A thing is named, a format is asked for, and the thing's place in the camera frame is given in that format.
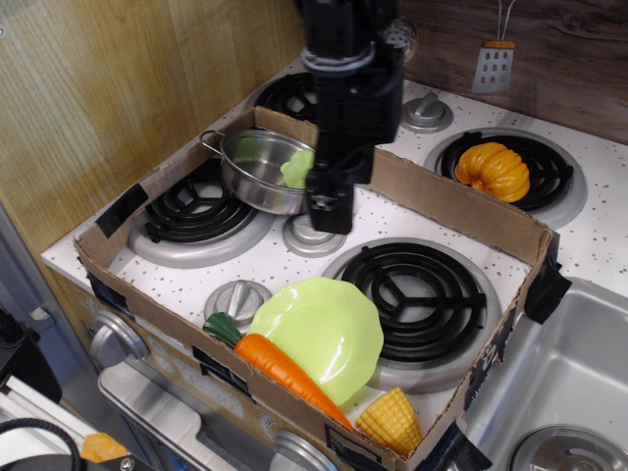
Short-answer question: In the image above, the silver centre stove knob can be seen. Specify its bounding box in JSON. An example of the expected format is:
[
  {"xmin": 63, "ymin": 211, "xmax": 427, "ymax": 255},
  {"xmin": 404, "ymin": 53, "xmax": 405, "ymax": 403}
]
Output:
[{"xmin": 283, "ymin": 214, "xmax": 346, "ymax": 258}]

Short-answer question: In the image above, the silver left oven knob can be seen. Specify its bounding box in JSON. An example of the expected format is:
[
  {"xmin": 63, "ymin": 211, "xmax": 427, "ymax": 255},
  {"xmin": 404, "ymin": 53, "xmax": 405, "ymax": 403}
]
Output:
[{"xmin": 89, "ymin": 310, "xmax": 149, "ymax": 368}]

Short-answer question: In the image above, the hanging metal spatula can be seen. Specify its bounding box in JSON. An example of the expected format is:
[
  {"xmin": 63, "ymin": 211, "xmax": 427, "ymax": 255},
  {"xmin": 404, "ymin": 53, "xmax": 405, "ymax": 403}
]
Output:
[{"xmin": 472, "ymin": 0, "xmax": 515, "ymax": 94}]

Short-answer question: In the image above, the hanging metal strainer ladle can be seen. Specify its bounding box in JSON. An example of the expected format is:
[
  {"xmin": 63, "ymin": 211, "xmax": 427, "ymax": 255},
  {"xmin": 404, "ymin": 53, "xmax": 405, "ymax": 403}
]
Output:
[{"xmin": 385, "ymin": 17, "xmax": 419, "ymax": 64}]

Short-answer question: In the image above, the back left black burner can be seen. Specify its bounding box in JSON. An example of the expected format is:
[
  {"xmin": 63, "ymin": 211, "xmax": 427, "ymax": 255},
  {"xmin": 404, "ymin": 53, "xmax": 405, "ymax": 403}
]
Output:
[{"xmin": 252, "ymin": 73, "xmax": 317, "ymax": 124}]

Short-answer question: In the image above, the silver right oven knob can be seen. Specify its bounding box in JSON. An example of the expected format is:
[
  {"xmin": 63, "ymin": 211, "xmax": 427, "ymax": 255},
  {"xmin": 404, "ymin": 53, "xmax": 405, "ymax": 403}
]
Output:
[{"xmin": 269, "ymin": 431, "xmax": 338, "ymax": 471}]

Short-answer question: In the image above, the metal sink basin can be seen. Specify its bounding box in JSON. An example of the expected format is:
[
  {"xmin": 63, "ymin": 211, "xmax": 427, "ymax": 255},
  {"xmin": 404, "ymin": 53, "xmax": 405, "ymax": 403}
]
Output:
[{"xmin": 463, "ymin": 279, "xmax": 627, "ymax": 470}]

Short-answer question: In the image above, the front right black burner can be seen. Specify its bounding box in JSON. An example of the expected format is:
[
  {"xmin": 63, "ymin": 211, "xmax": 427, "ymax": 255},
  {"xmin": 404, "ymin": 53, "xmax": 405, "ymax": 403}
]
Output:
[{"xmin": 340, "ymin": 241, "xmax": 488, "ymax": 364}]

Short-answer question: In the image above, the black cable bottom left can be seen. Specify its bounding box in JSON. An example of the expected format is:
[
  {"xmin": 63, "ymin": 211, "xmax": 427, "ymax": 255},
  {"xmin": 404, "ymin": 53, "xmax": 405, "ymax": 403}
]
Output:
[{"xmin": 0, "ymin": 416, "xmax": 84, "ymax": 471}]

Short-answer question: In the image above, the yellow toy corn cob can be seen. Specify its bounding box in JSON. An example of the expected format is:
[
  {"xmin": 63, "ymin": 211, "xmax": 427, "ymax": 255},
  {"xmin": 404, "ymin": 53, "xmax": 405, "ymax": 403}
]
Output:
[{"xmin": 356, "ymin": 387, "xmax": 423, "ymax": 457}]

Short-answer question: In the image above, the silver oven knob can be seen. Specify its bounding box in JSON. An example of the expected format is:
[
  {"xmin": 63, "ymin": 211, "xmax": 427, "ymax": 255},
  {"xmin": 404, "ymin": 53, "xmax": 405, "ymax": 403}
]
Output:
[
  {"xmin": 89, "ymin": 310, "xmax": 149, "ymax": 368},
  {"xmin": 269, "ymin": 431, "xmax": 338, "ymax": 471}
]

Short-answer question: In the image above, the silver oven door handle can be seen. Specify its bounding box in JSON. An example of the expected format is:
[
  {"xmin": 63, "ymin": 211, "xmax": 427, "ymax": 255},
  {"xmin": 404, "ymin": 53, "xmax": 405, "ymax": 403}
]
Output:
[{"xmin": 98, "ymin": 363, "xmax": 272, "ymax": 470}]

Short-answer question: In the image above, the orange toy pumpkin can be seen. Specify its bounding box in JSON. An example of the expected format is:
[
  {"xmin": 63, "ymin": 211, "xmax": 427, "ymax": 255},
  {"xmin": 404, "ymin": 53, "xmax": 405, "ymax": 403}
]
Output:
[{"xmin": 454, "ymin": 142, "xmax": 531, "ymax": 203}]

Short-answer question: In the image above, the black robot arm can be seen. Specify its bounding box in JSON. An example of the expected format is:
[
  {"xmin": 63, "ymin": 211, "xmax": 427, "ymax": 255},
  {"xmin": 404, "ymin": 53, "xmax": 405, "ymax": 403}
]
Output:
[{"xmin": 295, "ymin": 1, "xmax": 404, "ymax": 235}]

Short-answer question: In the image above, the small steel pot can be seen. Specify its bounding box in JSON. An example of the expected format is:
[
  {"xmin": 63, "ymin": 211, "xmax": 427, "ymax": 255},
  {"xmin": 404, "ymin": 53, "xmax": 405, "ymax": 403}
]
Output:
[{"xmin": 199, "ymin": 129, "xmax": 314, "ymax": 215}]

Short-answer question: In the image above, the silver stove knob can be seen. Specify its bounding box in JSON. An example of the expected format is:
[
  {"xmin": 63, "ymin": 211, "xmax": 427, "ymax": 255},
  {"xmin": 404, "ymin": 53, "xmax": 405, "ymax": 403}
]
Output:
[
  {"xmin": 283, "ymin": 214, "xmax": 346, "ymax": 258},
  {"xmin": 204, "ymin": 280, "xmax": 271, "ymax": 334},
  {"xmin": 400, "ymin": 92, "xmax": 453, "ymax": 133}
]

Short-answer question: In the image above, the orange object bottom left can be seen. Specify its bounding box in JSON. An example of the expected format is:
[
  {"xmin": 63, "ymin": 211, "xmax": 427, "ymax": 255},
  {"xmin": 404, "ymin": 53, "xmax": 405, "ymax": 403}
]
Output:
[{"xmin": 79, "ymin": 433, "xmax": 129, "ymax": 464}]

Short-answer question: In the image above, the green toy broccoli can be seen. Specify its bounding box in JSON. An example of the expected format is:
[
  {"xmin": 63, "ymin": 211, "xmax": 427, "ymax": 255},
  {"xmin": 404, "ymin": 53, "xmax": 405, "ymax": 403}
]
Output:
[{"xmin": 280, "ymin": 150, "xmax": 315, "ymax": 189}]

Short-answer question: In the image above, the front left black burner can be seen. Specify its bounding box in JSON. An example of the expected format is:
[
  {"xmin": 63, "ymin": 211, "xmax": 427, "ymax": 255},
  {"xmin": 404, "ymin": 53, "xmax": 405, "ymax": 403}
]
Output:
[{"xmin": 143, "ymin": 159, "xmax": 257, "ymax": 243}]

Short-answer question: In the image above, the light green plastic plate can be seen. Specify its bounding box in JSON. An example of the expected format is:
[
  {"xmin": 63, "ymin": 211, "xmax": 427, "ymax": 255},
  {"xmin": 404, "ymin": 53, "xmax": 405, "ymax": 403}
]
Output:
[{"xmin": 248, "ymin": 277, "xmax": 384, "ymax": 406}]

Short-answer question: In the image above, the black burner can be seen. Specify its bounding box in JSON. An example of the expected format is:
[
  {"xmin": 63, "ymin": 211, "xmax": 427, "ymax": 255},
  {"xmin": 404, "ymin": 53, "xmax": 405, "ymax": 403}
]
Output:
[
  {"xmin": 143, "ymin": 159, "xmax": 257, "ymax": 243},
  {"xmin": 252, "ymin": 73, "xmax": 317, "ymax": 124},
  {"xmin": 340, "ymin": 241, "xmax": 488, "ymax": 364},
  {"xmin": 436, "ymin": 131, "xmax": 574, "ymax": 212}
]

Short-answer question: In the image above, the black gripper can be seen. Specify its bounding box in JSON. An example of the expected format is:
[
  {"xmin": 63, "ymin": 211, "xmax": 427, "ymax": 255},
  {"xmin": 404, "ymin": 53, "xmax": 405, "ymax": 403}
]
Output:
[{"xmin": 306, "ymin": 43, "xmax": 404, "ymax": 234}]

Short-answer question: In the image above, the back right black burner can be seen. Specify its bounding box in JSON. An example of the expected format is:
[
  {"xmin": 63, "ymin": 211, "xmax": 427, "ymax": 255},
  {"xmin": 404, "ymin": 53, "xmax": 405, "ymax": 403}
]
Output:
[{"xmin": 436, "ymin": 131, "xmax": 574, "ymax": 212}]

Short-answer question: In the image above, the cardboard fence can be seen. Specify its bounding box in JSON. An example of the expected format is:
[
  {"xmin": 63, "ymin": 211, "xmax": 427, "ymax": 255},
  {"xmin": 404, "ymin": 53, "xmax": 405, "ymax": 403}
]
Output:
[{"xmin": 75, "ymin": 140, "xmax": 557, "ymax": 470}]

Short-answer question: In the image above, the silver back stove knob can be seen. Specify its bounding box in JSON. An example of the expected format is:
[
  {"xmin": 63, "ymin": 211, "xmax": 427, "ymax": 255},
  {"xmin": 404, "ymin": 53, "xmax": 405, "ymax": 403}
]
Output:
[{"xmin": 400, "ymin": 92, "xmax": 453, "ymax": 133}]

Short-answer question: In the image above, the orange toy carrot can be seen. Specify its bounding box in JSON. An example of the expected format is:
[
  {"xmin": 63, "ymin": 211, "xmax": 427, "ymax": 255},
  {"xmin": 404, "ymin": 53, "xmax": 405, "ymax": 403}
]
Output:
[{"xmin": 202, "ymin": 312, "xmax": 353, "ymax": 430}]

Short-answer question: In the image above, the silver front stove knob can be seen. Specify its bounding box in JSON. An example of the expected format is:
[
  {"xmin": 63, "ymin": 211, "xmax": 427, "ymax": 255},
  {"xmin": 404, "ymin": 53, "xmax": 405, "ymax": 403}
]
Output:
[{"xmin": 204, "ymin": 280, "xmax": 271, "ymax": 334}]

